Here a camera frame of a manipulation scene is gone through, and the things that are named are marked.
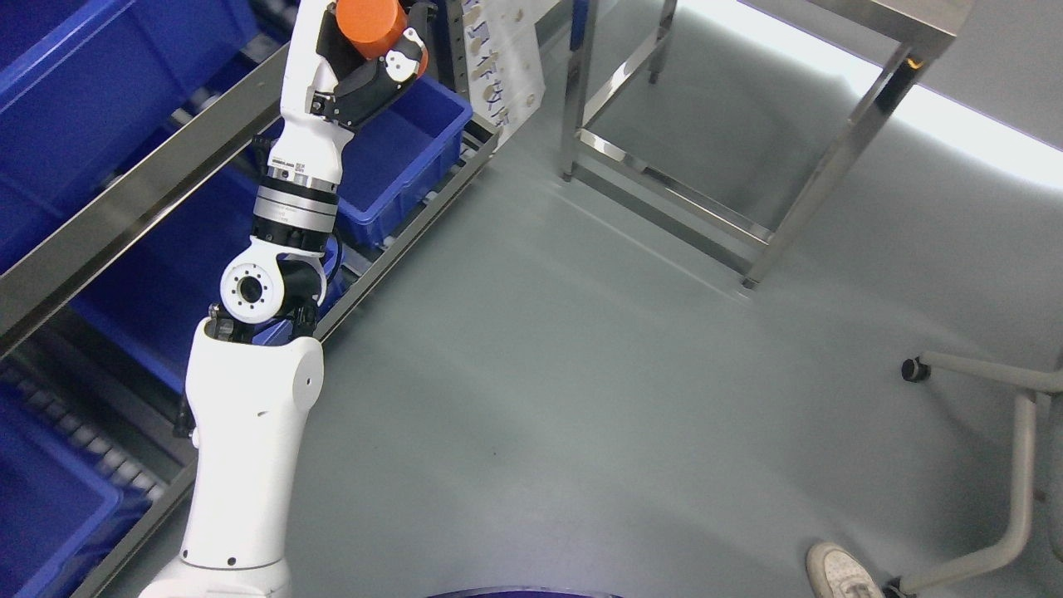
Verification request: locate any blue bin lower middle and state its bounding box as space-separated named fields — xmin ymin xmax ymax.
xmin=336 ymin=76 xmax=473 ymax=247

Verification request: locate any grey wheeled stand frame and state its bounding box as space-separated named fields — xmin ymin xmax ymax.
xmin=882 ymin=351 xmax=1063 ymax=598

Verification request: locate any white sneaker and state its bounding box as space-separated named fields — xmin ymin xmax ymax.
xmin=806 ymin=542 xmax=884 ymax=597

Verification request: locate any blue bin lower left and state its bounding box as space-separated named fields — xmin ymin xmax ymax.
xmin=72 ymin=167 xmax=258 ymax=394

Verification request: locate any blue bin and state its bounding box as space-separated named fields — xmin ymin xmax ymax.
xmin=1 ymin=1 xmax=272 ymax=270
xmin=72 ymin=167 xmax=258 ymax=394
xmin=336 ymin=76 xmax=473 ymax=247
xmin=1 ymin=383 xmax=149 ymax=597

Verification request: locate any white label sheet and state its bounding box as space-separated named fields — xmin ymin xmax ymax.
xmin=460 ymin=1 xmax=555 ymax=137

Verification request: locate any stainless steel desk frame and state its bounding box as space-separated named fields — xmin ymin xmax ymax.
xmin=561 ymin=0 xmax=977 ymax=290

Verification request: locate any blue bin top left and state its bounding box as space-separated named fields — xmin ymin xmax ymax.
xmin=1 ymin=1 xmax=272 ymax=270

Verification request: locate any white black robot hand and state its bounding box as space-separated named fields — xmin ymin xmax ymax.
xmin=261 ymin=1 xmax=420 ymax=192

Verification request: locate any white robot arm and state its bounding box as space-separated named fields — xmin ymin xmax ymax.
xmin=141 ymin=235 xmax=327 ymax=597

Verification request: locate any orange cylindrical capacitor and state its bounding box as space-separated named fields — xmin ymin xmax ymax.
xmin=335 ymin=1 xmax=437 ymax=81

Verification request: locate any blue bin far left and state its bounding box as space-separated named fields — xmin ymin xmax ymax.
xmin=1 ymin=383 xmax=149 ymax=597

